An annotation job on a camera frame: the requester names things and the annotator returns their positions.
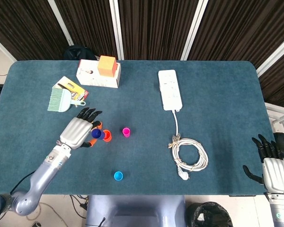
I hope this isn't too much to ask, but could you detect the mint green hand brush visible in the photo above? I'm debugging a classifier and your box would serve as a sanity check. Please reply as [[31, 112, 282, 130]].
[[47, 87, 86, 113]]

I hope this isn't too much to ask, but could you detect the white metal rack frame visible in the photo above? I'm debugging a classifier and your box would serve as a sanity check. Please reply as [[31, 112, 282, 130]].
[[265, 103, 284, 133]]

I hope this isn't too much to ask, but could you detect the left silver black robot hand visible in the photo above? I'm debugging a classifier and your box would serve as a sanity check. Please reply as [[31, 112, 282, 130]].
[[59, 107, 103, 150]]

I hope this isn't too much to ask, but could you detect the white partition post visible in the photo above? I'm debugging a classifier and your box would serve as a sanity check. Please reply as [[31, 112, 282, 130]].
[[180, 0, 209, 61], [0, 32, 17, 62], [108, 0, 125, 61], [256, 30, 284, 78], [47, 0, 74, 47]]

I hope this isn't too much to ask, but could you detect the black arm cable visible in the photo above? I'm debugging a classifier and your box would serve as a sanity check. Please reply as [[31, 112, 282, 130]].
[[9, 170, 36, 196]]

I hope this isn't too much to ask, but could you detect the orange cube block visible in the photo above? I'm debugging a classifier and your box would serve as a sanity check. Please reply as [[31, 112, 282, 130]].
[[97, 55, 117, 78]]

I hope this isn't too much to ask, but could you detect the white power strip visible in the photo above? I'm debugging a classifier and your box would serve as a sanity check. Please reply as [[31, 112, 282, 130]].
[[158, 69, 183, 112]]

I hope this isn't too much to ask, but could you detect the orange plastic cup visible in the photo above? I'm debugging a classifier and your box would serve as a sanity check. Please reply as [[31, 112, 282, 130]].
[[102, 129, 113, 142]]

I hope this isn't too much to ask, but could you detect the black floor cable bundle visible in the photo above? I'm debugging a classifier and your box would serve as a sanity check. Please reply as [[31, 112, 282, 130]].
[[70, 194, 89, 219]]

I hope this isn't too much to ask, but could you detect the yellow battery blister pack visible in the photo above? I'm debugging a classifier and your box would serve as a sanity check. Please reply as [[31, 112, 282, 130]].
[[52, 76, 89, 103]]

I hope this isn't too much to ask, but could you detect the black backpack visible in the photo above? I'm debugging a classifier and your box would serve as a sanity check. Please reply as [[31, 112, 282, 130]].
[[63, 45, 97, 61]]

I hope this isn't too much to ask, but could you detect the white cardboard box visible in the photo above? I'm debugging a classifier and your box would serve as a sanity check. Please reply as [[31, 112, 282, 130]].
[[76, 59, 122, 88]]

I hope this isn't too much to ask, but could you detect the dark blue plastic cup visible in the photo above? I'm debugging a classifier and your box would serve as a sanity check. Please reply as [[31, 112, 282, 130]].
[[91, 129, 106, 140]]

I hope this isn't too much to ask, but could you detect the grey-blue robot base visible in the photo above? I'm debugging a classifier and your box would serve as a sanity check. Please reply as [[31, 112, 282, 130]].
[[85, 195, 187, 227]]

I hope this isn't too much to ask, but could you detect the black trash bin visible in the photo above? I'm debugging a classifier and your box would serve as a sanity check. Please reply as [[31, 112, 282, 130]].
[[186, 201, 233, 227]]

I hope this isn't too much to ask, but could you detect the white coiled power cable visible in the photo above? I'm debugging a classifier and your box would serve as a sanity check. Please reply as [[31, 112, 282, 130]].
[[168, 109, 209, 181]]

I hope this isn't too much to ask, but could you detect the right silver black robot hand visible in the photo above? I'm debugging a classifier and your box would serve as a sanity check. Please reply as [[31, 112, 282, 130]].
[[242, 134, 284, 195]]

